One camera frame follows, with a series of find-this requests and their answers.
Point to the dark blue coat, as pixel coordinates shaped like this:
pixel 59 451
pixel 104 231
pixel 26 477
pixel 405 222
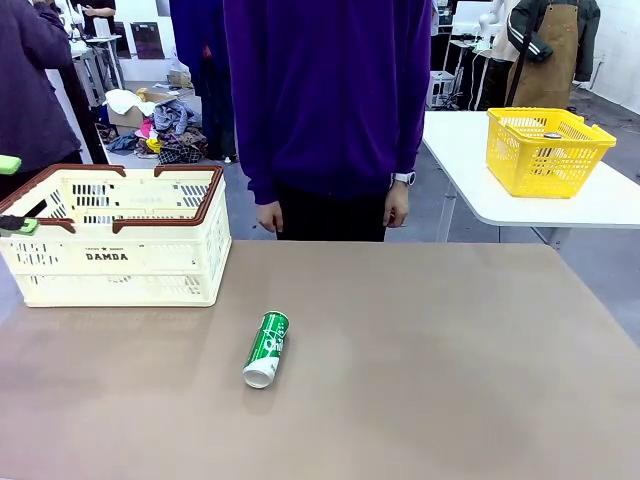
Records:
pixel 200 90

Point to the person's left forearm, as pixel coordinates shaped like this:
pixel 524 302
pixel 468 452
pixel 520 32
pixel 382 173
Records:
pixel 410 140

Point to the white cloth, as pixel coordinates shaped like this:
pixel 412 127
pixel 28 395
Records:
pixel 125 102

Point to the green drink can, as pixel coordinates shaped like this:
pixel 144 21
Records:
pixel 267 350

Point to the white cabinet box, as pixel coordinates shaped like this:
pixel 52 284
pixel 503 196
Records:
pixel 442 90

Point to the brown leather apron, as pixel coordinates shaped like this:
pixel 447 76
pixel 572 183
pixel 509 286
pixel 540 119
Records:
pixel 547 65

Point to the grey metal table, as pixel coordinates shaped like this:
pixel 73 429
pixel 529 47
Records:
pixel 100 55

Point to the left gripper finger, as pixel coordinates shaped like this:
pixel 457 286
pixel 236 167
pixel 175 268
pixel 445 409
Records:
pixel 10 165
pixel 20 227

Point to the cream folding shopping basket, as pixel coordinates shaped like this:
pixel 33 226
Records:
pixel 125 280

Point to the dark wall panel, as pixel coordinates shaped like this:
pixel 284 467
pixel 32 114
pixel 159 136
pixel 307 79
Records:
pixel 147 40
pixel 122 40

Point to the dark jacket white stripes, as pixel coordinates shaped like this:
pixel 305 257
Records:
pixel 587 40

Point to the bystander in dark jacket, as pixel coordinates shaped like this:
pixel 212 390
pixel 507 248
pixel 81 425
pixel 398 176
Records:
pixel 30 75

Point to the white wristwatch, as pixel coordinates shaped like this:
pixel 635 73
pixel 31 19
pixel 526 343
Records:
pixel 404 178

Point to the yellow plastic basket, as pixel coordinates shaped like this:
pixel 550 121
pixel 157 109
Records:
pixel 545 170

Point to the person's right forearm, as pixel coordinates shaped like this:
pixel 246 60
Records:
pixel 252 165

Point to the bystander in black shirt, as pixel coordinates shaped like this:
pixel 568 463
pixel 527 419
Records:
pixel 100 15

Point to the person in purple sweater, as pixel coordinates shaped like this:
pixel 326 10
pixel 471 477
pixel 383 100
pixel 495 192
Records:
pixel 325 100

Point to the person's left hand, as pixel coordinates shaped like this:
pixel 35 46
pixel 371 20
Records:
pixel 397 207

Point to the person's right hand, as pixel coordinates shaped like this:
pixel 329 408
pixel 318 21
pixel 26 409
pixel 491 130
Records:
pixel 270 215

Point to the white side table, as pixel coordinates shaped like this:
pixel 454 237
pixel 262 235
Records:
pixel 460 150

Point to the pile of colourful clothes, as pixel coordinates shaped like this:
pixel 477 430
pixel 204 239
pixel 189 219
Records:
pixel 175 135

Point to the cardboard box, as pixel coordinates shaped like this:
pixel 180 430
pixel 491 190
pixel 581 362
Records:
pixel 125 120

